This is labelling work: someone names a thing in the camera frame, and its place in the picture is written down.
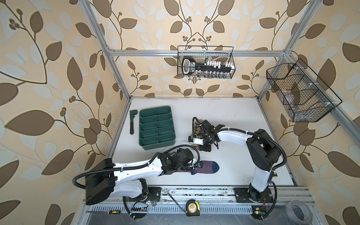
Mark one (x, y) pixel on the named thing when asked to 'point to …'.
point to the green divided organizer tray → (156, 127)
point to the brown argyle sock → (199, 132)
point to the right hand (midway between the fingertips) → (201, 147)
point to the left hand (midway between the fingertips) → (188, 152)
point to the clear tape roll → (299, 211)
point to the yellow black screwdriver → (110, 212)
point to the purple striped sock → (208, 167)
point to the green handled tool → (132, 112)
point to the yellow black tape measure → (192, 208)
